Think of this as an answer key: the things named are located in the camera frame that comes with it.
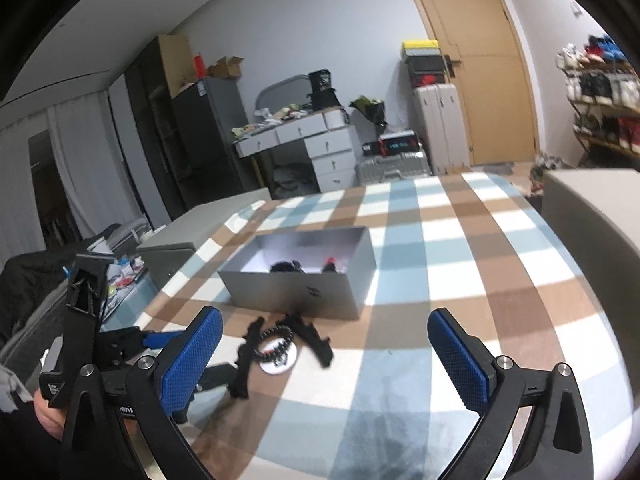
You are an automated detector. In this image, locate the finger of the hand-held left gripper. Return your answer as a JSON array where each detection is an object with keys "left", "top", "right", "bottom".
[
  {"left": 139, "top": 328, "right": 189, "bottom": 350},
  {"left": 196, "top": 363, "right": 237, "bottom": 392}
]

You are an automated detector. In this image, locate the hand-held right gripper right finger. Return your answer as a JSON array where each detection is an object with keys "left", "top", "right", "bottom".
[{"left": 427, "top": 308, "right": 594, "bottom": 480}]

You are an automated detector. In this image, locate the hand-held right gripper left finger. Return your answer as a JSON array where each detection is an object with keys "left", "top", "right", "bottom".
[{"left": 60, "top": 306, "right": 224, "bottom": 480}]

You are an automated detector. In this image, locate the black tripod mount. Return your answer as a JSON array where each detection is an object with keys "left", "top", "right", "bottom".
[{"left": 228, "top": 316, "right": 266, "bottom": 399}]

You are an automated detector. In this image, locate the black coil hair tie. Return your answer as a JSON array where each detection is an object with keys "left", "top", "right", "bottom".
[{"left": 251, "top": 327, "right": 296, "bottom": 364}]

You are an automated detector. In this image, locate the round silver compact mirror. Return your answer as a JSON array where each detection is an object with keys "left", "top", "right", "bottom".
[{"left": 259, "top": 340, "right": 299, "bottom": 374}]

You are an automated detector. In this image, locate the black long hair clip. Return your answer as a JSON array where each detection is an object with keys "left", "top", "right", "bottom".
[{"left": 284, "top": 312, "right": 334, "bottom": 369}]

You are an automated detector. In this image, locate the silver box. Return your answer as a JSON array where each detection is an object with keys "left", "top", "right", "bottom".
[{"left": 218, "top": 226, "right": 377, "bottom": 322}]

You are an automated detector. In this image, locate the person's left hand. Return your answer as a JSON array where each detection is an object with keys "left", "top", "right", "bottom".
[{"left": 32, "top": 389, "right": 68, "bottom": 436}]

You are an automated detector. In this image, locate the checkered cloth side table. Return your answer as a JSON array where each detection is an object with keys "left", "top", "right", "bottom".
[{"left": 99, "top": 274, "right": 157, "bottom": 333}]

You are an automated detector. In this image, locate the clutter of small bottles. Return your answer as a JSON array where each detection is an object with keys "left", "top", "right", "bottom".
[{"left": 102, "top": 254, "right": 146, "bottom": 307}]

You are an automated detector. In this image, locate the black cloth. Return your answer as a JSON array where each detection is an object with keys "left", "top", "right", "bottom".
[{"left": 0, "top": 247, "right": 82, "bottom": 343}]

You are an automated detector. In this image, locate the grey tote bag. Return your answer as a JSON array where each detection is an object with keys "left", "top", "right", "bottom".
[{"left": 87, "top": 219, "right": 152, "bottom": 257}]

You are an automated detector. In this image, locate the checkered tablecloth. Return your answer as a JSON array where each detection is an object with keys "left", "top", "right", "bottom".
[{"left": 99, "top": 172, "right": 624, "bottom": 480}]

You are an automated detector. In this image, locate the grey drawer cabinet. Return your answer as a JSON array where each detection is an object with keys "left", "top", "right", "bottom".
[{"left": 137, "top": 188, "right": 271, "bottom": 292}]

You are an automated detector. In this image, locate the white curtain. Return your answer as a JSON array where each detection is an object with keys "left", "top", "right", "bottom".
[{"left": 47, "top": 89, "right": 147, "bottom": 242}]

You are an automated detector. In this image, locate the person's dark clothing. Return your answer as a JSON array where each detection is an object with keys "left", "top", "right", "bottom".
[{"left": 0, "top": 407, "right": 67, "bottom": 480}]

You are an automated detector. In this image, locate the grey plain cabinet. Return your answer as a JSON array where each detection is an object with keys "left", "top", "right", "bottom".
[{"left": 542, "top": 168, "right": 640, "bottom": 322}]

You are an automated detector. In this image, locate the dark wardrobe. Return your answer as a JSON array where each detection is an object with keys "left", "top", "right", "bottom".
[{"left": 124, "top": 35, "right": 182, "bottom": 222}]

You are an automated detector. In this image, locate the silver suitcase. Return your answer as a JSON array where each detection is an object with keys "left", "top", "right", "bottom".
[{"left": 355, "top": 154, "right": 432, "bottom": 187}]

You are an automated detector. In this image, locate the dark grey fridge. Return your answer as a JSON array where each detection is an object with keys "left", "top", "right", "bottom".
[{"left": 169, "top": 77, "right": 252, "bottom": 207}]

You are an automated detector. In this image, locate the grey clothes pile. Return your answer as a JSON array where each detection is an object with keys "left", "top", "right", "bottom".
[{"left": 272, "top": 164, "right": 321, "bottom": 199}]

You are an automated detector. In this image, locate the pile of floor shoes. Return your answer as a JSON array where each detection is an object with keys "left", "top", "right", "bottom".
[{"left": 529, "top": 152, "right": 564, "bottom": 197}]

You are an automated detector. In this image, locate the black red striped box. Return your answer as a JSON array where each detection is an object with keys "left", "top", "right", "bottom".
[{"left": 378, "top": 130, "right": 419, "bottom": 156}]

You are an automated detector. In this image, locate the white suitcase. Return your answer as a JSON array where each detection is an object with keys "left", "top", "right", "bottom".
[{"left": 413, "top": 82, "right": 471, "bottom": 174}]

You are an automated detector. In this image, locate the white dressing table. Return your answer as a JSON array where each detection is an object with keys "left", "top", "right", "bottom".
[{"left": 234, "top": 107, "right": 362, "bottom": 197}]

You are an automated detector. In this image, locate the clutter of dressing table things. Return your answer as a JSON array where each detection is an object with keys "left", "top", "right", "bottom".
[{"left": 232, "top": 99, "right": 315, "bottom": 139}]

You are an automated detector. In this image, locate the black wrapped flower bouquet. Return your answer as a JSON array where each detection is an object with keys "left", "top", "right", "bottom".
[{"left": 348, "top": 94, "right": 389, "bottom": 134}]

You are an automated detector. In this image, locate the flat cardboard sheet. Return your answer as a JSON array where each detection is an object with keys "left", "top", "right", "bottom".
[{"left": 158, "top": 33, "right": 199, "bottom": 99}]

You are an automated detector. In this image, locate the arched grey mirror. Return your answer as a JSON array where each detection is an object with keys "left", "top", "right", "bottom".
[{"left": 255, "top": 73, "right": 311, "bottom": 112}]

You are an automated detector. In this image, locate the open cardboard box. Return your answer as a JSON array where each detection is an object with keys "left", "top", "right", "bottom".
[{"left": 205, "top": 55, "right": 245, "bottom": 80}]

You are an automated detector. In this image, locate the black shoe box stack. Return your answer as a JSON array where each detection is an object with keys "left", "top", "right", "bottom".
[{"left": 404, "top": 54, "right": 446, "bottom": 89}]

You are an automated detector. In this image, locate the black bag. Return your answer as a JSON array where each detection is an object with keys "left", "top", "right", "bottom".
[{"left": 307, "top": 69, "right": 342, "bottom": 111}]

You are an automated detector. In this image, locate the wooden door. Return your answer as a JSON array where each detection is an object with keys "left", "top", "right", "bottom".
[{"left": 396, "top": 0, "right": 539, "bottom": 167}]

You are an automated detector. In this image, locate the wooden shoe rack with shoes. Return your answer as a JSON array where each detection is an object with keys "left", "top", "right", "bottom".
[{"left": 556, "top": 34, "right": 640, "bottom": 154}]

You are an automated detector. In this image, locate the yellow shoe box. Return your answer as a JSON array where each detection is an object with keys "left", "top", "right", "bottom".
[{"left": 401, "top": 38, "right": 441, "bottom": 59}]

